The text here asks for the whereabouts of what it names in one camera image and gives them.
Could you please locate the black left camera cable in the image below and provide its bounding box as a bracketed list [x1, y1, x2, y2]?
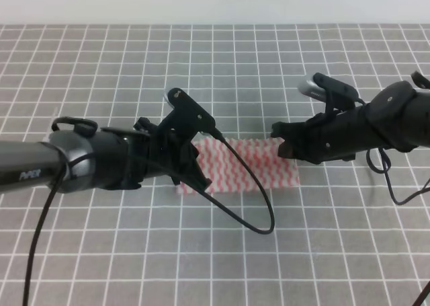
[21, 127, 276, 306]

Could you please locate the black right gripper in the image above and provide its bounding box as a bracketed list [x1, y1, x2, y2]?
[271, 107, 389, 165]

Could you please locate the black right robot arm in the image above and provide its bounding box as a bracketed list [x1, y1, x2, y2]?
[271, 71, 429, 164]

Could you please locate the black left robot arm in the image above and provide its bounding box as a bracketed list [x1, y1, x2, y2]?
[1, 117, 211, 194]

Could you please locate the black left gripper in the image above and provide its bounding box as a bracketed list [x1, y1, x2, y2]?
[102, 117, 212, 190]

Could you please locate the black right camera cable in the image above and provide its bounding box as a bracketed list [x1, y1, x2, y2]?
[355, 97, 430, 306]

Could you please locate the black camera cable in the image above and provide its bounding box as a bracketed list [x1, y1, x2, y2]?
[355, 97, 430, 306]
[21, 127, 276, 306]

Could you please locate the pink white wavy towel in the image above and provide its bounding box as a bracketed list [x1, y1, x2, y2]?
[176, 137, 300, 196]

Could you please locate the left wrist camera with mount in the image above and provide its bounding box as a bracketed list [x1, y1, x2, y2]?
[161, 87, 216, 141]

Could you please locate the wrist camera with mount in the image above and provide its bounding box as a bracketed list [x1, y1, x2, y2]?
[298, 73, 361, 121]
[161, 87, 216, 141]

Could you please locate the grey checked tablecloth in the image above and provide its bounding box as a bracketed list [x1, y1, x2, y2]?
[1, 24, 429, 305]

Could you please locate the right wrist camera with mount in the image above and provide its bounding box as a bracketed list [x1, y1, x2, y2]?
[298, 73, 361, 121]

